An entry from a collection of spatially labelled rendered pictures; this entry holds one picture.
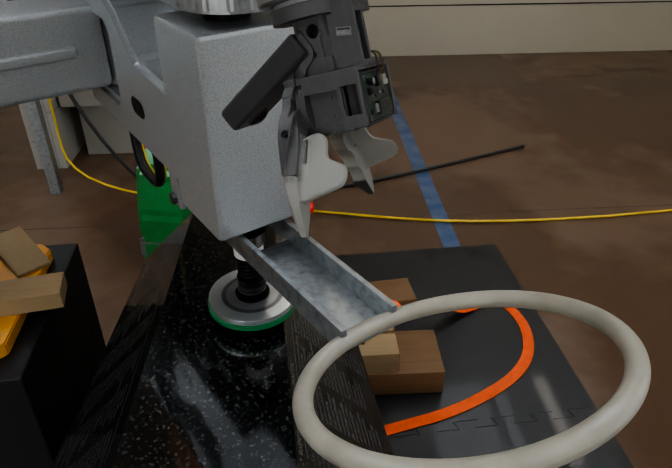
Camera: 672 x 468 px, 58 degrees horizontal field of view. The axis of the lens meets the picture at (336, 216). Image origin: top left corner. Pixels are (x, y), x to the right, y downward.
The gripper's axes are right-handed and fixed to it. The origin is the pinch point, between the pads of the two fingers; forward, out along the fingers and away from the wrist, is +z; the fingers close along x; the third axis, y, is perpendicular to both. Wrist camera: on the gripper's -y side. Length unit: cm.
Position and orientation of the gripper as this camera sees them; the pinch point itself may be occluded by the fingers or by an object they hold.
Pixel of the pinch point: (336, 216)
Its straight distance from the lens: 60.4
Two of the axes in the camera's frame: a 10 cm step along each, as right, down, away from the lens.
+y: 8.7, -0.9, -4.9
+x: 4.4, -3.0, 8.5
